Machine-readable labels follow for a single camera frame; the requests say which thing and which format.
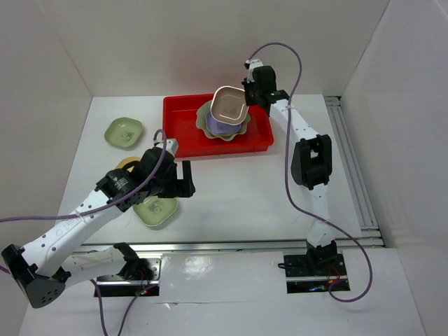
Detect green panda plate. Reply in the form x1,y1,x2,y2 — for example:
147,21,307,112
132,196,178,227
104,117,144,149

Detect purple cable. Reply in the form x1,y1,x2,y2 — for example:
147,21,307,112
247,42,374,305
0,129,167,335

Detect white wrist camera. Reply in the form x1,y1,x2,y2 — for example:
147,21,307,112
244,59,263,83
155,139,179,157

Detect large green scalloped bowl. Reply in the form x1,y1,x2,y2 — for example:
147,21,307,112
195,101,251,142

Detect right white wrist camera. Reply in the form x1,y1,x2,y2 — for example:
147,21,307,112
244,59,263,83

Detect purple panda plate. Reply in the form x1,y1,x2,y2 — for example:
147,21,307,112
206,113,242,135

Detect red plastic bin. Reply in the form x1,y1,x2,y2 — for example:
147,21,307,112
162,93,274,158

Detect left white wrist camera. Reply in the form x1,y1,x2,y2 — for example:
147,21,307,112
155,139,179,157

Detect green panda plate back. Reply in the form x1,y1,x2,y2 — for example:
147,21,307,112
104,117,144,149

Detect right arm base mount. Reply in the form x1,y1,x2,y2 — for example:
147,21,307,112
277,253,350,294

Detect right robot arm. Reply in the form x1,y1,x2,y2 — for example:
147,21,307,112
242,59,337,277

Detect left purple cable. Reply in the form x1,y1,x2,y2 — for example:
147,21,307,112
0,129,167,335

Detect aluminium rail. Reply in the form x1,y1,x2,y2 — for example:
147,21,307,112
74,235,385,254

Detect pink-brown panda plate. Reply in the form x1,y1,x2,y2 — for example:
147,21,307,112
210,86,249,125

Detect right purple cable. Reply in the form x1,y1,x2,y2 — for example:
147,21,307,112
247,42,374,305

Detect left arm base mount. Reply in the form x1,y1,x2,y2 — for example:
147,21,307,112
95,253,162,298

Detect yellow panda plate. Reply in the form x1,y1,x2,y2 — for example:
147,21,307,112
115,157,140,172

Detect green panda plate front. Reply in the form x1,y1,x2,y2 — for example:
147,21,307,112
132,196,178,227

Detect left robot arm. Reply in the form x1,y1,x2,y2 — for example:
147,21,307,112
1,144,195,309

